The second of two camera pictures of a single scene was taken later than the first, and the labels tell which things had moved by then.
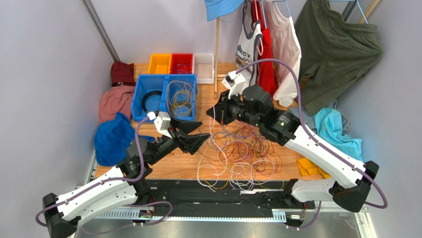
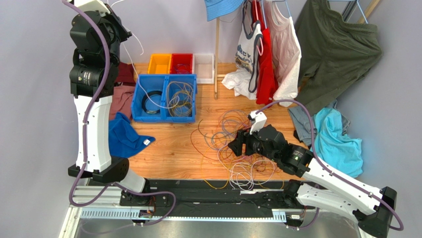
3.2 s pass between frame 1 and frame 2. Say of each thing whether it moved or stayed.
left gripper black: moved
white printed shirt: stayed
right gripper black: moved
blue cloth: stayed
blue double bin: stayed
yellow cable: stayed
